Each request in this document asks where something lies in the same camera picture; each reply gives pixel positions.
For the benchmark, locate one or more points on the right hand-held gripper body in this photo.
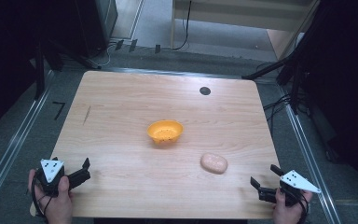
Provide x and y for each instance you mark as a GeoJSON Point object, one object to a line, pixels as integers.
{"type": "Point", "coordinates": [297, 181]}

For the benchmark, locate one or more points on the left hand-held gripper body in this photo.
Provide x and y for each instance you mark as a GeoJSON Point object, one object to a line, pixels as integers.
{"type": "Point", "coordinates": [52, 170]}

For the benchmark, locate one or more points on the orange perforated bowl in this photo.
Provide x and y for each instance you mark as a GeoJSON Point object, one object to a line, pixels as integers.
{"type": "Point", "coordinates": [165, 131]}

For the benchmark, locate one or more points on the person's right hand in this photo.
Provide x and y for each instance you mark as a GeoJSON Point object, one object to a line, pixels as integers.
{"type": "Point", "coordinates": [287, 212]}

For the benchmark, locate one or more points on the person's left hand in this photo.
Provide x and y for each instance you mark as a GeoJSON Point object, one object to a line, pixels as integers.
{"type": "Point", "coordinates": [59, 203]}

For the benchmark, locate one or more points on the black metal stand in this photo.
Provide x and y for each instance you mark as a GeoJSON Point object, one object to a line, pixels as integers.
{"type": "Point", "coordinates": [295, 87]}
{"type": "Point", "coordinates": [39, 71]}

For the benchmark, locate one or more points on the black round table grommet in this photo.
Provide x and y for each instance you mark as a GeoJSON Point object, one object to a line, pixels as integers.
{"type": "Point", "coordinates": [205, 90]}

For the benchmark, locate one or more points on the dark curtain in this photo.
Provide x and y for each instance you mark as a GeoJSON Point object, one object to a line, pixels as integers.
{"type": "Point", "coordinates": [6, 56]}
{"type": "Point", "coordinates": [345, 77]}

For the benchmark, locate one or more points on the small black floor block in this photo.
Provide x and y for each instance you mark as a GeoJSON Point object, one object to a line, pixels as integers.
{"type": "Point", "coordinates": [119, 44]}
{"type": "Point", "coordinates": [133, 45]}
{"type": "Point", "coordinates": [157, 48]}

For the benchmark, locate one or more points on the black cabinet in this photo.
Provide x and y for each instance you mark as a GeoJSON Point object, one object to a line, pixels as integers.
{"type": "Point", "coordinates": [101, 25]}

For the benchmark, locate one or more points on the metal floor rail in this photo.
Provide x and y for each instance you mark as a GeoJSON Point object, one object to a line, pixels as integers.
{"type": "Point", "coordinates": [9, 155]}
{"type": "Point", "coordinates": [183, 73]}
{"type": "Point", "coordinates": [310, 161]}

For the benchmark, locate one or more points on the white wooden furniture frame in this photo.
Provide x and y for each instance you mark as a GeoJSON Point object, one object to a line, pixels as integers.
{"type": "Point", "coordinates": [230, 15]}

